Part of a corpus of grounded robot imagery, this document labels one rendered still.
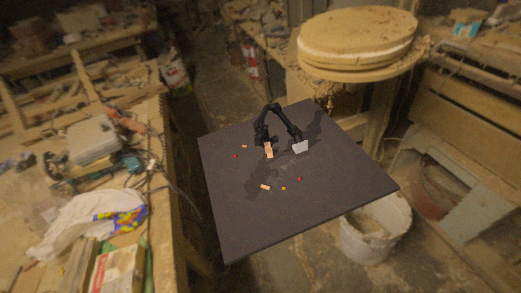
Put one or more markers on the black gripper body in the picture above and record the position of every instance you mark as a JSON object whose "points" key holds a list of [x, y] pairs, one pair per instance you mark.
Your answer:
{"points": [[267, 139]]}

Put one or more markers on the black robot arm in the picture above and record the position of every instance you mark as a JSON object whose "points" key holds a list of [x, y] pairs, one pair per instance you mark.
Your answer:
{"points": [[261, 130]]}

